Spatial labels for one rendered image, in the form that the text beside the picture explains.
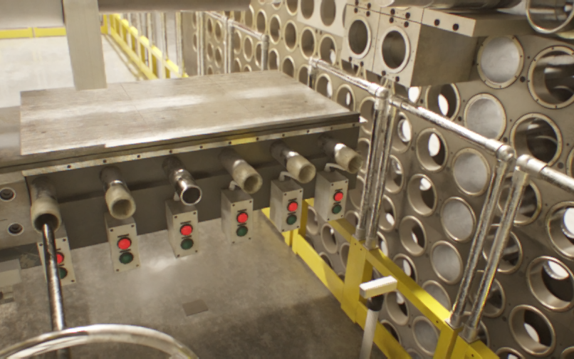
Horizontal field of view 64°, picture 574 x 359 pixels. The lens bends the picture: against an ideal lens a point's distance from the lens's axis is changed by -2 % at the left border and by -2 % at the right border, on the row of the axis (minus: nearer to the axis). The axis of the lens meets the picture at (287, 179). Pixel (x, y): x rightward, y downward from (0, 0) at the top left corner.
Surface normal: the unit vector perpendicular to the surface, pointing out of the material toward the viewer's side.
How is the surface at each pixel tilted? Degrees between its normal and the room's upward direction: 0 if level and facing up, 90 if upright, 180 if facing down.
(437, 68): 90
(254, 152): 90
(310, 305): 0
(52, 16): 132
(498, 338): 90
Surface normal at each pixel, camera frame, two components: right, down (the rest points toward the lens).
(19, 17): 0.30, 0.92
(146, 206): 0.46, 0.44
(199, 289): 0.06, -0.88
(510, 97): -0.89, 0.17
